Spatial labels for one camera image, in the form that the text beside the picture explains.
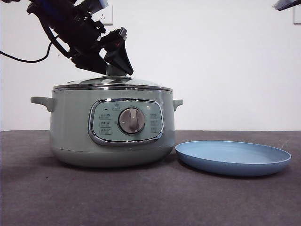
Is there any glass lid with green knob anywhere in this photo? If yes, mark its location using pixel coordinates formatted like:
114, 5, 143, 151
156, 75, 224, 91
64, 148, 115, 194
53, 65, 174, 92

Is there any pale green electric steamer pot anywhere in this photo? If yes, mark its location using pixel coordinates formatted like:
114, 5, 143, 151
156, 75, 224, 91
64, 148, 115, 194
30, 87, 184, 168

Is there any pale grey left camera box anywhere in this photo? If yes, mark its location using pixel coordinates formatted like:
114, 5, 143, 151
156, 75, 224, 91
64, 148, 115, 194
89, 0, 109, 14

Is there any blue round plate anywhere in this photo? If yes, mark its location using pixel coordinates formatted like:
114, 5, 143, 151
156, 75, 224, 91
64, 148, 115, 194
175, 140, 292, 177

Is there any white wall socket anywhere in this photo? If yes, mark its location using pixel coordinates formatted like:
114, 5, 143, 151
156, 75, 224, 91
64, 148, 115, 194
101, 4, 114, 26

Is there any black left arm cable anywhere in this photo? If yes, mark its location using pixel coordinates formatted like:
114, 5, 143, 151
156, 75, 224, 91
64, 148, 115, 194
0, 35, 62, 64

